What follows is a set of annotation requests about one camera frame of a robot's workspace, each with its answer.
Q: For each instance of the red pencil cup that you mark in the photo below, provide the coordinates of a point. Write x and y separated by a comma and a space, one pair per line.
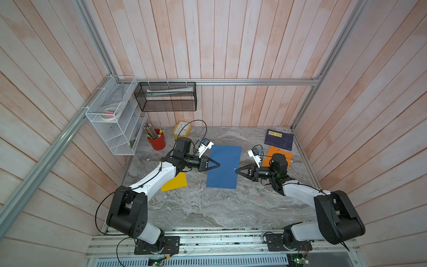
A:
158, 143

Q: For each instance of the pencils in cup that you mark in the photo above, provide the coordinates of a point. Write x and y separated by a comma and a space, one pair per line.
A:
151, 132

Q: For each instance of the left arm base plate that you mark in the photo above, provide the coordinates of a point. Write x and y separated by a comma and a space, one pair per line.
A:
164, 246

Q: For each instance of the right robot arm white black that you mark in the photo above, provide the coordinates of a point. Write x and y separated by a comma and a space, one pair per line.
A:
336, 217

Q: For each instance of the dark navy notebook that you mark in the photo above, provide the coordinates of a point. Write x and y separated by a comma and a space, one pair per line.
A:
279, 139

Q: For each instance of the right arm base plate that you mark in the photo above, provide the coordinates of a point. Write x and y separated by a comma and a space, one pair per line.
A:
285, 242

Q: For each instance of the black mesh basket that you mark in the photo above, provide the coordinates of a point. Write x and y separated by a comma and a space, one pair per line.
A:
166, 96

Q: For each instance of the yellow paper document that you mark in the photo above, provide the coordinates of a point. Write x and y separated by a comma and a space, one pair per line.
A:
177, 182

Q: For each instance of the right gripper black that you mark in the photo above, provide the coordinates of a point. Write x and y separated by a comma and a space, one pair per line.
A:
255, 173

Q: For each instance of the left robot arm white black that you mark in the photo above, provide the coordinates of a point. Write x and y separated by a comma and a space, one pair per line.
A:
128, 211

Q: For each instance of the blue paper document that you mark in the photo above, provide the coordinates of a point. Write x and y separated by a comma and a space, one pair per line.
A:
225, 176

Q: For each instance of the tape roll in rack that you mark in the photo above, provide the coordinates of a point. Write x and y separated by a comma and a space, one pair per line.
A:
111, 113

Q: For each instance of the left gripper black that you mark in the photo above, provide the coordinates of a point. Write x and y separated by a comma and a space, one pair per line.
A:
202, 164

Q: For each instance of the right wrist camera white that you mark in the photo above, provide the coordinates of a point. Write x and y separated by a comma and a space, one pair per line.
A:
256, 155

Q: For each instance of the yellow alarm clock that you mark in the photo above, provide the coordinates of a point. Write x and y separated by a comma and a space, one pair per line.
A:
182, 129

